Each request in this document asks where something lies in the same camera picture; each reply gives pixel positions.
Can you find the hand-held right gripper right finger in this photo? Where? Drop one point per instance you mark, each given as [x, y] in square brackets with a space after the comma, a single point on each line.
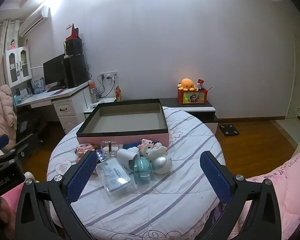
[216, 177]

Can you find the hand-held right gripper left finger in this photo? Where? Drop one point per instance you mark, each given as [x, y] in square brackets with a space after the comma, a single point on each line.
[81, 177]

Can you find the white egg-shaped robot toy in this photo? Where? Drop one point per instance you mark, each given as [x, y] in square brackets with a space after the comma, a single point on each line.
[161, 164]

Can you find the teal round box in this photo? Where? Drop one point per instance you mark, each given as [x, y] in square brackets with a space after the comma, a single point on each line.
[142, 168]

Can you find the pink box with black rim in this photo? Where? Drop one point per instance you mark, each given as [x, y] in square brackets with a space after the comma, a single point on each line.
[130, 120]

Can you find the pink puffer jacket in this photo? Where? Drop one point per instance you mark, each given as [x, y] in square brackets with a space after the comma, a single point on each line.
[2, 115]

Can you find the white card with label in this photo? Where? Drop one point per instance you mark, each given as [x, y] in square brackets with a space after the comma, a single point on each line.
[113, 176]

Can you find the black office chair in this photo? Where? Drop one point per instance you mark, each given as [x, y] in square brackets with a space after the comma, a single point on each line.
[30, 127]

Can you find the pink cloth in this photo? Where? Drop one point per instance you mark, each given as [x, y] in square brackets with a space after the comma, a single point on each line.
[2, 217]

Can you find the clear container with brass tube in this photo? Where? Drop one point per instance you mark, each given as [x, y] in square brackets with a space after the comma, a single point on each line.
[110, 147]

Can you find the white plastic cylinder device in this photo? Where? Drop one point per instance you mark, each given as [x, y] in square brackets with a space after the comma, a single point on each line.
[125, 156]

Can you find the black bathroom scale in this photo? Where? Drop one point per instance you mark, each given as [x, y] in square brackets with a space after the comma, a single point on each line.
[229, 129]

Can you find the blue flat object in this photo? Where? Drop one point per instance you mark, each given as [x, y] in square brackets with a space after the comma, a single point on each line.
[130, 146]

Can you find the white striped quilt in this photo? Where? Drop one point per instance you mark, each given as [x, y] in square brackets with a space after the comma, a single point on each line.
[152, 205]

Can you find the blue white box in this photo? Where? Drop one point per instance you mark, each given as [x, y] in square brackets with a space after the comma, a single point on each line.
[38, 85]

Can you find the pink printed quilt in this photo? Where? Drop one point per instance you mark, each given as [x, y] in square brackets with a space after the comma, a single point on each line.
[287, 175]

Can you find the white desk with drawers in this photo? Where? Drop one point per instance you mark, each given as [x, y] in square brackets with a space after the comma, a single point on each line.
[65, 107]

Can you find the black keyboard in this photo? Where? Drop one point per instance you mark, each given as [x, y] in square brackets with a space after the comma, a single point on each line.
[55, 88]

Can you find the white hutch cabinet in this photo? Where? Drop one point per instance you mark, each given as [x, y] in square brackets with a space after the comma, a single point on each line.
[17, 66]

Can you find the red printed storage box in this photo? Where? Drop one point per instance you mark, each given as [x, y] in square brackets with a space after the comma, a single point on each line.
[192, 97]

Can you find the bottle with orange cap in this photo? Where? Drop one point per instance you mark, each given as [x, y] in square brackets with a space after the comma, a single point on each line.
[93, 92]

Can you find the black computer monitor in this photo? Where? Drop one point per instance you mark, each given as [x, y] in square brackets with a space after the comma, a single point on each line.
[53, 71]

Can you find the orange snack bag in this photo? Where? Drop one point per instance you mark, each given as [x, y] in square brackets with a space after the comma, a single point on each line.
[118, 93]

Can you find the red card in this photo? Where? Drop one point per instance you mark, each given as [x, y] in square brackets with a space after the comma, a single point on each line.
[200, 83]

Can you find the orange octopus plush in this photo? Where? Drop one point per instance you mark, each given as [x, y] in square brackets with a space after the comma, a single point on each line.
[187, 84]

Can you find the pink doll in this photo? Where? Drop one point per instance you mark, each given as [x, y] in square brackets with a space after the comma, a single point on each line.
[13, 45]

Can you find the black computer tower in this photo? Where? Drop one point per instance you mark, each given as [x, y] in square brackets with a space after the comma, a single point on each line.
[75, 71]

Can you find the white door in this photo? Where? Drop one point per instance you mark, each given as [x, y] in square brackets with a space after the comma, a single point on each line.
[293, 80]

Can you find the white air conditioner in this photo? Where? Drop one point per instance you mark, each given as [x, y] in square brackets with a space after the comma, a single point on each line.
[33, 20]

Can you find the white wall outlet strip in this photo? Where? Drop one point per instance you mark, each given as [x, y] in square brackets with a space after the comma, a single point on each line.
[109, 75]

